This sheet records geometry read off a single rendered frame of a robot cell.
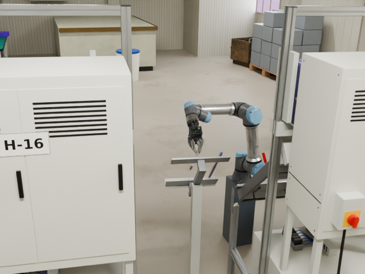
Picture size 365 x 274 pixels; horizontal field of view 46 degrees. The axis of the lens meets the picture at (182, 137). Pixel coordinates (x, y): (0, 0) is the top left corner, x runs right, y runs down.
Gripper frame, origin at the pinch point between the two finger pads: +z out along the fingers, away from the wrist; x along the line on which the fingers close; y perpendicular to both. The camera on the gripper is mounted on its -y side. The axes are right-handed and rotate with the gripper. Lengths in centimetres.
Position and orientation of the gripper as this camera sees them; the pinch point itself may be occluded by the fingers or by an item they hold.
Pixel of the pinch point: (197, 151)
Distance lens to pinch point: 252.5
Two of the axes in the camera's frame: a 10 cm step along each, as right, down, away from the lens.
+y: 1.1, -5.8, -8.1
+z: 1.4, 8.2, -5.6
